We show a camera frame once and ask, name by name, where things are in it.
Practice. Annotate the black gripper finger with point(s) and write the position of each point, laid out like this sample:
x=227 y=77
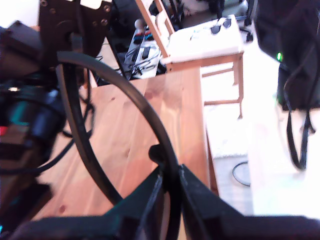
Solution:
x=140 y=200
x=200 y=205

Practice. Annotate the white power strip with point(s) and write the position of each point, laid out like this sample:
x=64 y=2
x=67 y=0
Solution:
x=145 y=53

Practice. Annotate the wooden chair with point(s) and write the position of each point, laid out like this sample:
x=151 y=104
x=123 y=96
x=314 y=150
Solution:
x=241 y=80

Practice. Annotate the white seat cushion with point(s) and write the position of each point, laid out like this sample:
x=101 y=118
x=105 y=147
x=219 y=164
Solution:
x=200 y=47

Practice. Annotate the small black sunglasses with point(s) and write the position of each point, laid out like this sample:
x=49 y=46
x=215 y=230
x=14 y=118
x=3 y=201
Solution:
x=215 y=30

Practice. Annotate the black sunglasses with blue lenses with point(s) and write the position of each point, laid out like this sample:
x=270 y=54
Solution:
x=168 y=155

